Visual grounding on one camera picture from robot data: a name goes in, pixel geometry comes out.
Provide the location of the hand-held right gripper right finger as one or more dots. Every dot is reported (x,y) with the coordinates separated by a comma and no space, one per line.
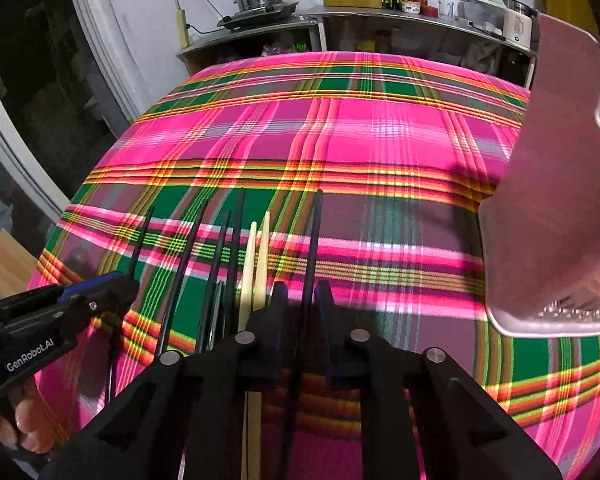
(327,330)

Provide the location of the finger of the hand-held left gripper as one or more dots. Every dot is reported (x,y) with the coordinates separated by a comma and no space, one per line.
(97,282)
(110,300)

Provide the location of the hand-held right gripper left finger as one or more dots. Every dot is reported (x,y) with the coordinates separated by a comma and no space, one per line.
(269,330)

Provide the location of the pink plastic utensil holder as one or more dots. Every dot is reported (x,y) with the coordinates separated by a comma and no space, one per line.
(545,185)

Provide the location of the person's left hand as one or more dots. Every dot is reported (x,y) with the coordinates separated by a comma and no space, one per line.
(30,425)

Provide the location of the pink green plaid tablecloth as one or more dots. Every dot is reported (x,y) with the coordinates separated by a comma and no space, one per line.
(380,135)

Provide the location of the beige power strip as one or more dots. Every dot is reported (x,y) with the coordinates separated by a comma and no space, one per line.
(181,27)

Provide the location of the steel side table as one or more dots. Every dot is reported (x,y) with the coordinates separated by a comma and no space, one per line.
(250,34)

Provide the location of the black induction cooker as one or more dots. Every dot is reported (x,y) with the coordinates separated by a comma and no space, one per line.
(260,16)

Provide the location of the steel kitchen counter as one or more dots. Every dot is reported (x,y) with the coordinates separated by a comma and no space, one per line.
(380,12)

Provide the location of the clear drinking glass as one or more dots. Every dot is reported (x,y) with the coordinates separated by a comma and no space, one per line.
(447,10)

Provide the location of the white electric kettle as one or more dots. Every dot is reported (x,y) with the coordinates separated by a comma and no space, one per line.
(517,27)

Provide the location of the white door frame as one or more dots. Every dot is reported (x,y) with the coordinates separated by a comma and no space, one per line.
(105,35)

